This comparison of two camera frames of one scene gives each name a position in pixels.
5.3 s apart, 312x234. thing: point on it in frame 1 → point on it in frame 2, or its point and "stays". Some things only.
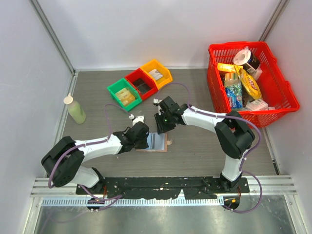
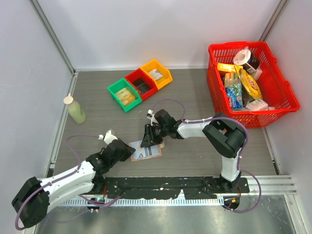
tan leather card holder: x=167 y=142 → x=146 y=152
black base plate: x=165 y=187 stays
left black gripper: x=143 y=146 → x=128 y=151
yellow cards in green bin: x=126 y=96 stays
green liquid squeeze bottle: x=76 y=110 stays
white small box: x=257 y=105 stays
